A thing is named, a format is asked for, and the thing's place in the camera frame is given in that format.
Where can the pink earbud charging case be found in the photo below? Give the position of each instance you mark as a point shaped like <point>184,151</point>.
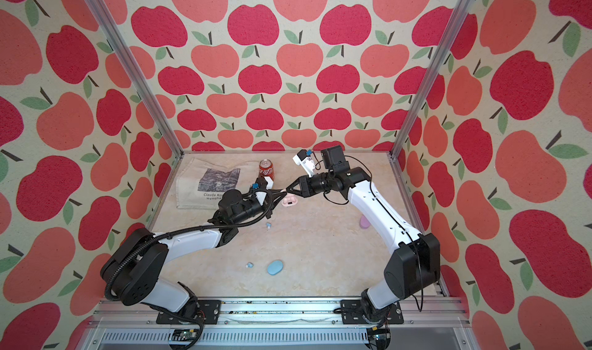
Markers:
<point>289,201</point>

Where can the purple earbud charging case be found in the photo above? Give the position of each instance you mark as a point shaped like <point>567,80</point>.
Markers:
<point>364,223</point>

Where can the beige Monet tote bag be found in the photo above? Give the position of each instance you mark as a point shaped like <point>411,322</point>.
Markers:
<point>201,185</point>

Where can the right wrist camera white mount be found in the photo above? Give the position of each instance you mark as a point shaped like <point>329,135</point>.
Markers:
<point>308,161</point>

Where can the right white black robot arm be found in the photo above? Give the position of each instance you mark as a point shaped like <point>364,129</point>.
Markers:
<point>415,257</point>

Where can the right aluminium frame post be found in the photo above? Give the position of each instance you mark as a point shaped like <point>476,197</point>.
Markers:
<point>442,52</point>

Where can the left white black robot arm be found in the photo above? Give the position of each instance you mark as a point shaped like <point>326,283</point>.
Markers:
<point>132,274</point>

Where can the blue earbud charging case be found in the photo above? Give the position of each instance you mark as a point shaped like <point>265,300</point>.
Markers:
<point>275,267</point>

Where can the aluminium frame post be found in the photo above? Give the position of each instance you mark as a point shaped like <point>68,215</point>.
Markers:
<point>107,23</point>
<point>442,52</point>

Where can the left aluminium frame post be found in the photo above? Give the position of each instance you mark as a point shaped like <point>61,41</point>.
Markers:
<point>107,23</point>

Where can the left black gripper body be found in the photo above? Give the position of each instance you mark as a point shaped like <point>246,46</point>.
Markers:
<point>267,208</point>

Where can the red cola can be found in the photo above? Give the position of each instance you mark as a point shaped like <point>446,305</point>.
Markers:
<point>266,169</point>

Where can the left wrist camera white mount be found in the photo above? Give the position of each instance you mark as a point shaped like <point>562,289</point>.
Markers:
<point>259,188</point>

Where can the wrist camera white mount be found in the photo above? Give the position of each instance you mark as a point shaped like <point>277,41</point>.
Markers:
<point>259,188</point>
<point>308,161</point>

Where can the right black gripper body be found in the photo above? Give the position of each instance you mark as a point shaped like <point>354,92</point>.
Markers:
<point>317,185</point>

